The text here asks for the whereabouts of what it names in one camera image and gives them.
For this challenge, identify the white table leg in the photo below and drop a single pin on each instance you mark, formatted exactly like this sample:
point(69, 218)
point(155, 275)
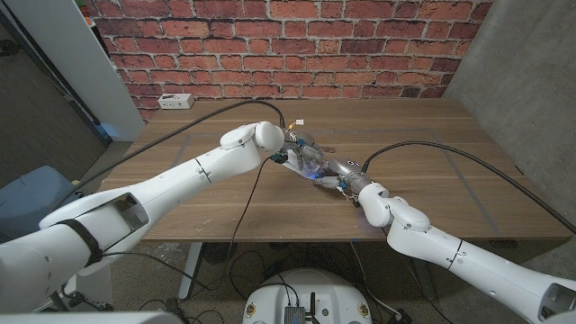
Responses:
point(189, 274)

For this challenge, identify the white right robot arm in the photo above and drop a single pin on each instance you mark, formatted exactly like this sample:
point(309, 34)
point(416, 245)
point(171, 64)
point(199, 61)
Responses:
point(450, 256)

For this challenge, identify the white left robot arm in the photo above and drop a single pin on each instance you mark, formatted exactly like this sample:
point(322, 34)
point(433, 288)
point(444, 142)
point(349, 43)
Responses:
point(180, 180)

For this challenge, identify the black round floor object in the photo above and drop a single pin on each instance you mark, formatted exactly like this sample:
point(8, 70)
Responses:
point(218, 253)

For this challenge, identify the white power strip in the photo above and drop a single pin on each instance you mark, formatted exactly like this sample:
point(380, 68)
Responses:
point(175, 101)

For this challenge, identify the grey table leg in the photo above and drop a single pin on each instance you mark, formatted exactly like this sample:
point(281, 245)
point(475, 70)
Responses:
point(427, 288)

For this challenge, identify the grey electronics box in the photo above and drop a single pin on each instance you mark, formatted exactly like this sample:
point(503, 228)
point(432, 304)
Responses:
point(294, 315)

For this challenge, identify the white floor stand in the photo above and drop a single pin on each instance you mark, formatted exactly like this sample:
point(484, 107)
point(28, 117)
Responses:
point(94, 288)

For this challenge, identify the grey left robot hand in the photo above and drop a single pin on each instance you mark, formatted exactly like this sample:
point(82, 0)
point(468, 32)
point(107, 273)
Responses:
point(306, 146)

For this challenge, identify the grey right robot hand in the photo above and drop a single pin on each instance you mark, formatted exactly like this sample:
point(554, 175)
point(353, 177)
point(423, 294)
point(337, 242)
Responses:
point(348, 170)

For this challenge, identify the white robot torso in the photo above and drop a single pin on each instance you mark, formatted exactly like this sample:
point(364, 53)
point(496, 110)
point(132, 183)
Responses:
point(328, 292)

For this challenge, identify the blue grey bin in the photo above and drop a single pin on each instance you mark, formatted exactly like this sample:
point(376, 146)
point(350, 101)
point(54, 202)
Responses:
point(27, 202)

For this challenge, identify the white partition panel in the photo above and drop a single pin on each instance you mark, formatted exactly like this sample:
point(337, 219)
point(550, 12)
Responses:
point(67, 54)

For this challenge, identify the white cloth strip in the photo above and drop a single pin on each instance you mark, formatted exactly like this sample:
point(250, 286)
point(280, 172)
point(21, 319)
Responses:
point(291, 164)

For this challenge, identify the red brick printed backdrop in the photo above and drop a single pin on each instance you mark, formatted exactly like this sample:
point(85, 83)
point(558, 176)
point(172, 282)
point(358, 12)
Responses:
point(292, 45)

